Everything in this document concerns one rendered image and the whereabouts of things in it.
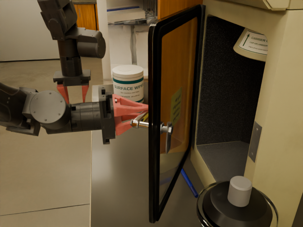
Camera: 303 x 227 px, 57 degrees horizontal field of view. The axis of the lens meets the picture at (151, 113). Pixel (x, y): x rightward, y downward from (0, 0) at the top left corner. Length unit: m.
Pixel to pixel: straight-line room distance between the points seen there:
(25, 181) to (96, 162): 1.59
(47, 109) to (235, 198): 0.32
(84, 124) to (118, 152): 0.37
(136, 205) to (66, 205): 1.43
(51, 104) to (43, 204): 1.73
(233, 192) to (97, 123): 0.29
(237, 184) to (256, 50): 0.25
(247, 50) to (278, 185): 0.25
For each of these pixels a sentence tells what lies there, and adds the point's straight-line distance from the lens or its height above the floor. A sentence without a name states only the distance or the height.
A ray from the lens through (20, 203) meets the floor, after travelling 2.25.
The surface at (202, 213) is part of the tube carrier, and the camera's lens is 0.40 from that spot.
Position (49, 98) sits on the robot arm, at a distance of 0.49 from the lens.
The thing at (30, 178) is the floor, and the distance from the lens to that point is 2.45.
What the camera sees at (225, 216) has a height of 1.18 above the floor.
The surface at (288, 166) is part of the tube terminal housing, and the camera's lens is 0.55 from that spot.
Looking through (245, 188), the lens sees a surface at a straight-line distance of 0.38.
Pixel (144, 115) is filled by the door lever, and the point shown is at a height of 1.21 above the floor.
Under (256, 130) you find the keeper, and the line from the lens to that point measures 0.49.
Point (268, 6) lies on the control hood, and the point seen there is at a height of 1.41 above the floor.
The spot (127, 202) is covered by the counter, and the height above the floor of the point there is 0.94.
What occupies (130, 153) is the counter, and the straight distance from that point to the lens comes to 0.89.
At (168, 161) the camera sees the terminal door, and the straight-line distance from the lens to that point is 0.61.
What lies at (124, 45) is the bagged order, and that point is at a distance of 1.76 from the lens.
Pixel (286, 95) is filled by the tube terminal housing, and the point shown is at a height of 1.29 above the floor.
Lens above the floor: 1.46
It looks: 27 degrees down
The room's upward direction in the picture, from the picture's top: straight up
